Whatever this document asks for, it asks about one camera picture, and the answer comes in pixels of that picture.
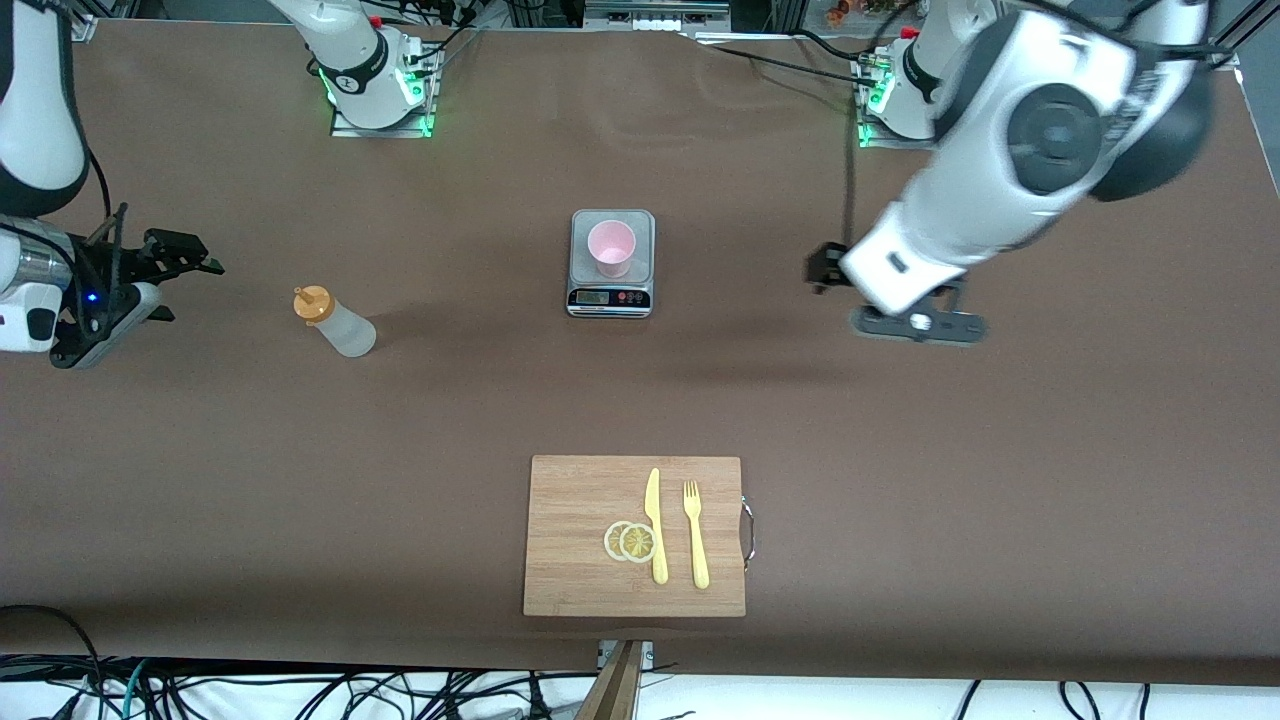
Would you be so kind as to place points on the pink plastic cup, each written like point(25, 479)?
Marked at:
point(611, 248)

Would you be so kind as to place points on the wooden cutting board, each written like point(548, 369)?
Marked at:
point(570, 500)

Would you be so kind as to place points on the yellow lemon slice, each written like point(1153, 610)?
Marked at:
point(611, 541)
point(637, 542)

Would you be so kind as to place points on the silver digital kitchen scale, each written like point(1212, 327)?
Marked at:
point(580, 240)

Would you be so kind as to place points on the small metal post bracket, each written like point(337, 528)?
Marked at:
point(648, 652)

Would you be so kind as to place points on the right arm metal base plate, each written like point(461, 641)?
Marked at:
point(400, 131)

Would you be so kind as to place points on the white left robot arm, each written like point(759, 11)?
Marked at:
point(1000, 150)

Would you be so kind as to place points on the yellow plastic knife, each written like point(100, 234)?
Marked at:
point(653, 500)

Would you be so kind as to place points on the yellow plastic fork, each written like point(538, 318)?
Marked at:
point(699, 550)

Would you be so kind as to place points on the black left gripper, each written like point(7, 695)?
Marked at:
point(826, 266)

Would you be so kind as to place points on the white connector strip on frame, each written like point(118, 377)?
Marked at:
point(655, 25)

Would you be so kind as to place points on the aluminium table corner bracket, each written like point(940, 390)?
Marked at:
point(1228, 55)
point(84, 28)

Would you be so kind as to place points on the clear sauce bottle orange cap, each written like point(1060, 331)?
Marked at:
point(345, 330)

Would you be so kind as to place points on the wooden camera post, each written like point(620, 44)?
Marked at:
point(615, 690)

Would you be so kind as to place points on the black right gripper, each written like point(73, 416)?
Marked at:
point(122, 268)

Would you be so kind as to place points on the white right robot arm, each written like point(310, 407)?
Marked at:
point(40, 120)

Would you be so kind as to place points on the orange toy food pile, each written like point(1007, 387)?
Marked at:
point(860, 10)

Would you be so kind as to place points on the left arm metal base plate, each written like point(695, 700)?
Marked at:
point(872, 135)

